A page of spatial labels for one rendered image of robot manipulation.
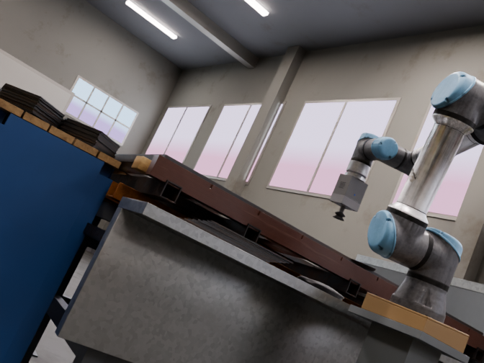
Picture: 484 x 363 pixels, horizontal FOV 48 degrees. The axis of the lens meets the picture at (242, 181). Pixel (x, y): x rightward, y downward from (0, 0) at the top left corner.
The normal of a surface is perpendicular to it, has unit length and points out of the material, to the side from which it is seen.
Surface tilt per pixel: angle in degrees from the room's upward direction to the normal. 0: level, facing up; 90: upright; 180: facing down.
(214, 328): 90
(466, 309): 90
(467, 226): 90
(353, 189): 93
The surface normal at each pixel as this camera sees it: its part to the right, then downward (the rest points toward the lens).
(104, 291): 0.48, 0.04
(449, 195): -0.71, -0.44
